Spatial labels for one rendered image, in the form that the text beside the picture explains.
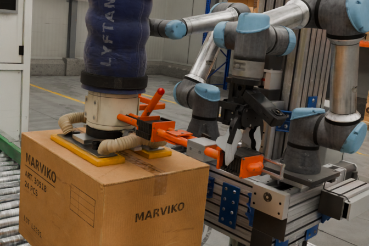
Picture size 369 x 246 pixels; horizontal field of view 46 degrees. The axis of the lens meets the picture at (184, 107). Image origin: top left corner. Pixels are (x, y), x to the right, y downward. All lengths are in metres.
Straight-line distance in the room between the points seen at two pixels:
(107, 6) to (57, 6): 10.16
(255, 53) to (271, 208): 0.70
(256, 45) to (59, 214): 0.85
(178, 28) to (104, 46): 0.44
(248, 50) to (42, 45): 10.50
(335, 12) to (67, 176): 0.96
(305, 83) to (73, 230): 1.07
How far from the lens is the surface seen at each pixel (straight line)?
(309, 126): 1.60
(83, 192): 1.33
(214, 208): 1.90
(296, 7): 1.42
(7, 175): 2.87
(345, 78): 1.49
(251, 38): 1.02
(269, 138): 1.83
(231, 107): 1.05
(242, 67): 1.03
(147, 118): 1.34
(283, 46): 1.11
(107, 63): 1.40
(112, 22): 1.40
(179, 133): 1.22
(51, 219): 1.55
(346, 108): 1.53
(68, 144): 1.51
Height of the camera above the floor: 1.51
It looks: 10 degrees down
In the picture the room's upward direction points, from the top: 6 degrees clockwise
